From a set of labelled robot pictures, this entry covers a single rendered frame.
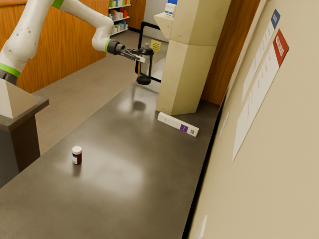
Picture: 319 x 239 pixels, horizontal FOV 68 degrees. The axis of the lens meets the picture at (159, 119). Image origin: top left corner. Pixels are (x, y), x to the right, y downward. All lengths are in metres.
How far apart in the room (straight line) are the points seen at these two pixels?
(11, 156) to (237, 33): 1.60
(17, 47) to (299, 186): 1.27
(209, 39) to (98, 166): 0.91
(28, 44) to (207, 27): 0.91
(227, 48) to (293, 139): 1.46
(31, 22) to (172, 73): 0.77
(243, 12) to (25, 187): 1.49
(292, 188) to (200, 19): 1.18
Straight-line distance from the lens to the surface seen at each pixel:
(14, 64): 1.49
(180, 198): 1.07
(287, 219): 0.23
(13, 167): 1.74
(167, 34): 1.38
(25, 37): 1.36
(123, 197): 1.02
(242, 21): 1.68
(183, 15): 1.34
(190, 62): 1.41
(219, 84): 1.79
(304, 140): 0.25
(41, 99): 1.60
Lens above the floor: 1.76
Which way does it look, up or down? 33 degrees down
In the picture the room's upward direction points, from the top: 12 degrees clockwise
